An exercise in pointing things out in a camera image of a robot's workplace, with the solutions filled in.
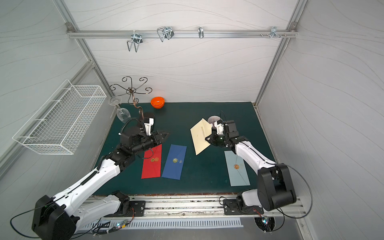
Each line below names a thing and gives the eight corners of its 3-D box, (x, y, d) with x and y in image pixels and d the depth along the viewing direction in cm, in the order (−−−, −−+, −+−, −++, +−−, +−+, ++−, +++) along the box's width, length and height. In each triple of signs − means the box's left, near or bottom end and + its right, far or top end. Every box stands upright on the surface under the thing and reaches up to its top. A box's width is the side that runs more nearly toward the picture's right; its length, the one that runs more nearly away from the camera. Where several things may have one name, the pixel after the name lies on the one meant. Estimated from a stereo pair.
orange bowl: (151, 111, 121) (149, 105, 115) (154, 103, 127) (152, 96, 122) (164, 111, 121) (163, 105, 115) (166, 103, 127) (164, 96, 122)
